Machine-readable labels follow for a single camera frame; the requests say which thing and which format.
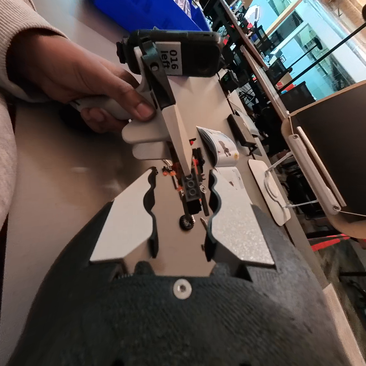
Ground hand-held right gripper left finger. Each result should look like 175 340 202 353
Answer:
90 167 158 262

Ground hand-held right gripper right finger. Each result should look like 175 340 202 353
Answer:
204 169 275 268

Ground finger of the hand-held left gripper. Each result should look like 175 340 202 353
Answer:
161 104 193 177

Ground black lego motorcycle frame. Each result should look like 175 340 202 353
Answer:
179 147 211 216

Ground lego instruction booklet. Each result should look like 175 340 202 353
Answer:
196 126 246 190

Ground person's left hand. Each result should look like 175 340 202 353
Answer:
9 37 158 134

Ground black battery charger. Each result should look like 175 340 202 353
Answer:
219 70 240 92

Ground clear plastic bags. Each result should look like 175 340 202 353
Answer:
174 0 198 12

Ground black power box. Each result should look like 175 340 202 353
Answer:
227 114 262 156

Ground blue plastic bin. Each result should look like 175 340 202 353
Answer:
91 0 211 32

